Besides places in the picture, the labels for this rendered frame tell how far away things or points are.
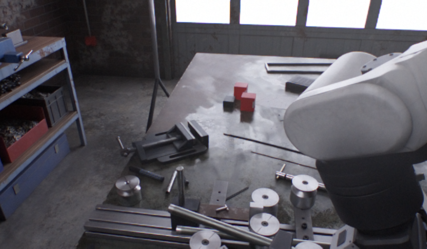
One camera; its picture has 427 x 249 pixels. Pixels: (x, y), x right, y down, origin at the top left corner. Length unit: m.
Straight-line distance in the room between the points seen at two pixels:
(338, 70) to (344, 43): 3.33
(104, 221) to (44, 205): 1.57
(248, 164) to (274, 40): 2.80
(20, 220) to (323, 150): 2.03
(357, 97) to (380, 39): 3.48
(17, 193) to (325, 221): 1.88
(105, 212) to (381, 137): 0.56
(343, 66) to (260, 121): 0.73
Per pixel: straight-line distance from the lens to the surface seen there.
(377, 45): 3.76
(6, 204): 2.24
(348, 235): 0.46
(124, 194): 0.75
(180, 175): 0.58
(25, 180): 2.32
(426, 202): 0.61
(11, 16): 3.35
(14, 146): 2.16
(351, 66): 0.36
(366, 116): 0.28
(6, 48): 1.95
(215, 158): 0.88
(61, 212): 2.18
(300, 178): 0.70
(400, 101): 0.27
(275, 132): 1.01
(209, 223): 0.51
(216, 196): 0.70
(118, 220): 0.70
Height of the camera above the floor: 1.39
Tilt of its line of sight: 29 degrees down
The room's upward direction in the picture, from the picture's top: straight up
